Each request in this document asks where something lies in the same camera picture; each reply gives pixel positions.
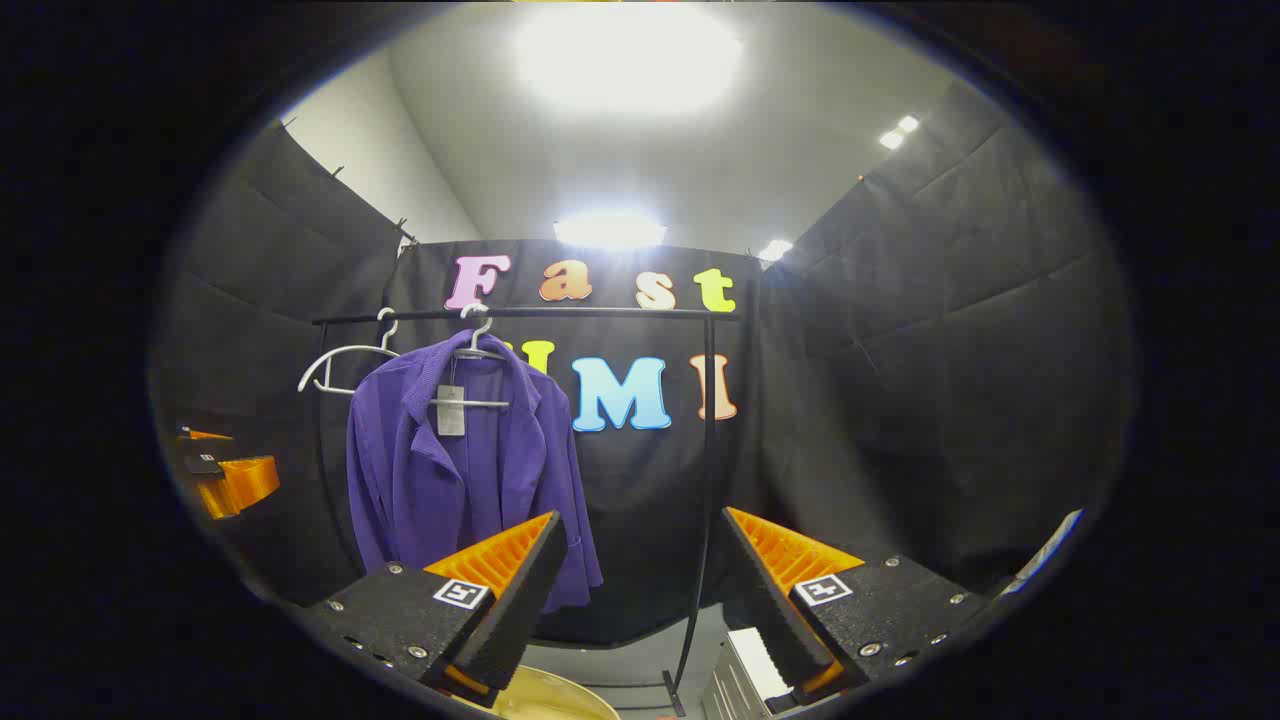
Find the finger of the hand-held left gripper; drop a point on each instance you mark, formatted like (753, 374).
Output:
(245, 485)
(205, 436)

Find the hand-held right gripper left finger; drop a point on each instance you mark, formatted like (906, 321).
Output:
(520, 610)

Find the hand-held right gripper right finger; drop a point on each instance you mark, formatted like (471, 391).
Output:
(775, 620)

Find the purple ribbed jacket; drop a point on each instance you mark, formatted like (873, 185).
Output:
(420, 480)

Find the white plastic clothes hanger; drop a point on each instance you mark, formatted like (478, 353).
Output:
(345, 352)
(482, 340)

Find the black metal clothes rack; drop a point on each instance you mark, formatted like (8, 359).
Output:
(600, 312)

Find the white storage box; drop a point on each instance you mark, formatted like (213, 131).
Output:
(755, 665)

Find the black backdrop cloth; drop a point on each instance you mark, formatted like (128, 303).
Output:
(900, 380)

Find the white blue panel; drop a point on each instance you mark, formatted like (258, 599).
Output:
(1050, 550)

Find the large ceiling light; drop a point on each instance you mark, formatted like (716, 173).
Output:
(630, 55)

